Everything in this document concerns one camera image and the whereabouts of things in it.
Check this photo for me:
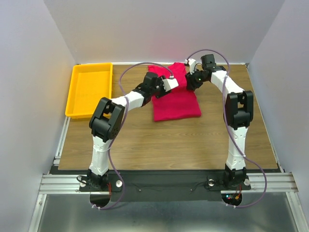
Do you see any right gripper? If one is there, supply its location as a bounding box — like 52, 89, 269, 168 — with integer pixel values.
184, 67, 208, 91

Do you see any red t shirt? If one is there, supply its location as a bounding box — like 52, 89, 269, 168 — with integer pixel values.
148, 62, 202, 122

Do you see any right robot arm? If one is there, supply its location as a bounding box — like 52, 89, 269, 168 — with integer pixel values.
184, 54, 254, 189

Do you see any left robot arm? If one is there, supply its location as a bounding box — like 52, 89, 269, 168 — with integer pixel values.
87, 72, 178, 190

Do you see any yellow plastic tray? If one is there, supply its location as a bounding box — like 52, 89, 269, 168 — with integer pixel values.
65, 63, 113, 119

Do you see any silver knob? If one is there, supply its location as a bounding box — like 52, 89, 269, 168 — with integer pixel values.
208, 179, 215, 187

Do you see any white knob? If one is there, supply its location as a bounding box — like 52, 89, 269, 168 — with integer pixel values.
116, 180, 122, 188

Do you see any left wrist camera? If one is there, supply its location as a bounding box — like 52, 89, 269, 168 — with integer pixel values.
162, 76, 179, 92

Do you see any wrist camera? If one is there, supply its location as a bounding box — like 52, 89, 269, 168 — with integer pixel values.
162, 76, 179, 92
184, 58, 197, 74

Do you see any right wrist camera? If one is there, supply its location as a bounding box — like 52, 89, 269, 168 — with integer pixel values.
184, 58, 197, 74

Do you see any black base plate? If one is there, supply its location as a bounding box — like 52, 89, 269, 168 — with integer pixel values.
49, 169, 252, 203

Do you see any left aluminium side rail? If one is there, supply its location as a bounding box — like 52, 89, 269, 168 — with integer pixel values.
53, 116, 70, 166

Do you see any aluminium frame rail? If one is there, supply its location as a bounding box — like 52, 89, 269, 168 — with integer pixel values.
39, 174, 80, 194

